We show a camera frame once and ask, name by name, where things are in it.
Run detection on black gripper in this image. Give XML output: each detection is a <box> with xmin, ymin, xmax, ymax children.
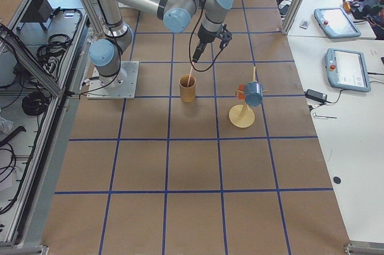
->
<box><xmin>192</xmin><ymin>41</ymin><xmax>207</xmax><ymax>63</ymax></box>

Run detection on pink chopstick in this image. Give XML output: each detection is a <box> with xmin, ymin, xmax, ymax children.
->
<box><xmin>186</xmin><ymin>66</ymin><xmax>193</xmax><ymax>87</ymax></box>

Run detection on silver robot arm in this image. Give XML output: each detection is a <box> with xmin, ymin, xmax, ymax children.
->
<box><xmin>87</xmin><ymin>0</ymin><xmax>234</xmax><ymax>99</ymax></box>

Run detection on bamboo cylinder holder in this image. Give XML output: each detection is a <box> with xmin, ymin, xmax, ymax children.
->
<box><xmin>179</xmin><ymin>74</ymin><xmax>196</xmax><ymax>103</ymax></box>

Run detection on orange mug on stand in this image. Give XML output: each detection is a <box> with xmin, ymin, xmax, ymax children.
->
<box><xmin>235</xmin><ymin>84</ymin><xmax>245</xmax><ymax>100</ymax></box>

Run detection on blue mug on stand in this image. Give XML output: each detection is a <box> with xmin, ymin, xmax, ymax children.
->
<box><xmin>244</xmin><ymin>81</ymin><xmax>263</xmax><ymax>107</ymax></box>

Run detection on wooden mug tree stand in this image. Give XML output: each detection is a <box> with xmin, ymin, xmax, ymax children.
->
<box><xmin>229</xmin><ymin>66</ymin><xmax>258</xmax><ymax>128</ymax></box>

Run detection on black power adapter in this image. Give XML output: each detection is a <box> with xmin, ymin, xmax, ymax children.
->
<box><xmin>305</xmin><ymin>89</ymin><xmax>327</xmax><ymax>103</ymax></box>

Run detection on metal hex key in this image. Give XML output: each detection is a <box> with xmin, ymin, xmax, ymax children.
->
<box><xmin>313</xmin><ymin>113</ymin><xmax>337</xmax><ymax>119</ymax></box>

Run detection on upper teach pendant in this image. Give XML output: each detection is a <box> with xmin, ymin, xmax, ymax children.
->
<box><xmin>314</xmin><ymin>7</ymin><xmax>361</xmax><ymax>39</ymax></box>

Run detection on teach pendant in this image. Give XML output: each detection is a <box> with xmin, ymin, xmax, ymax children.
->
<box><xmin>314</xmin><ymin>7</ymin><xmax>361</xmax><ymax>39</ymax></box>
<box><xmin>325</xmin><ymin>48</ymin><xmax>371</xmax><ymax>92</ymax></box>

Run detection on lower teach pendant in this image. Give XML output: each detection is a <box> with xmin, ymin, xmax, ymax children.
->
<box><xmin>325</xmin><ymin>48</ymin><xmax>371</xmax><ymax>92</ymax></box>

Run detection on black control box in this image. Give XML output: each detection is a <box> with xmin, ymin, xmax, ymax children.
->
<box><xmin>17</xmin><ymin>0</ymin><xmax>53</xmax><ymax>30</ymax></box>

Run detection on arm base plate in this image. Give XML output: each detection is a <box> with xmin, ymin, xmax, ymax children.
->
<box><xmin>86</xmin><ymin>61</ymin><xmax>140</xmax><ymax>100</ymax></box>

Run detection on aluminium frame post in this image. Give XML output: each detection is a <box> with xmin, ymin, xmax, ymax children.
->
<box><xmin>280</xmin><ymin>0</ymin><xmax>319</xmax><ymax>35</ymax></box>

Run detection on coiled black cables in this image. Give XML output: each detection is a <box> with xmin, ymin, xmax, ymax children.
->
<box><xmin>36</xmin><ymin>33</ymin><xmax>74</xmax><ymax>67</ymax></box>

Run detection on aluminium cabinet frame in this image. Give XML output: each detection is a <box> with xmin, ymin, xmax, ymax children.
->
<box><xmin>1</xmin><ymin>0</ymin><xmax>89</xmax><ymax>252</ymax></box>

